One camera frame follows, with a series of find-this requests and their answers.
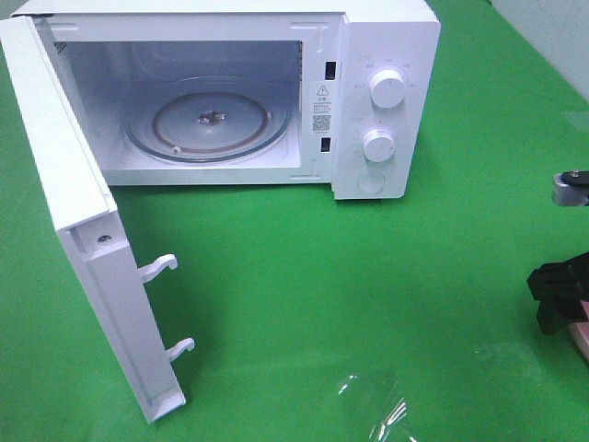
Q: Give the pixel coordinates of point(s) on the glass microwave turntable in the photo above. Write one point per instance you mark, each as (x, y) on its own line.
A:
(209, 119)

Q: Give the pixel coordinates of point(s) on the pink round plate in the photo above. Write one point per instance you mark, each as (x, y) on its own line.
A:
(579, 332)

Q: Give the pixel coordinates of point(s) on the white round knob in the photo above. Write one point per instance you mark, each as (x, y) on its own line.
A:
(387, 88)
(378, 145)

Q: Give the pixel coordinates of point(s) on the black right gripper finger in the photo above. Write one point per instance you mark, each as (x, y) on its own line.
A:
(560, 288)

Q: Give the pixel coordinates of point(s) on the round white door button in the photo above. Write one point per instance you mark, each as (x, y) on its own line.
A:
(371, 182)

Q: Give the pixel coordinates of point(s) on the clear plastic wrap piece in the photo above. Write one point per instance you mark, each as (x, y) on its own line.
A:
(373, 407)

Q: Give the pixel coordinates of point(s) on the upper white round knob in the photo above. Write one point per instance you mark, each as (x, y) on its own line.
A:
(387, 88)

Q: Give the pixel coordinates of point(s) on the white microwave door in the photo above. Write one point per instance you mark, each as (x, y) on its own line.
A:
(87, 222)

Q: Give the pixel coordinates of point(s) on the lower white round knob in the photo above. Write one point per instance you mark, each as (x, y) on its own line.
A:
(378, 145)

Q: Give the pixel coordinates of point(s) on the white microwave oven body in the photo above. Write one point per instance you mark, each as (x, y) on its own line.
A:
(104, 51)

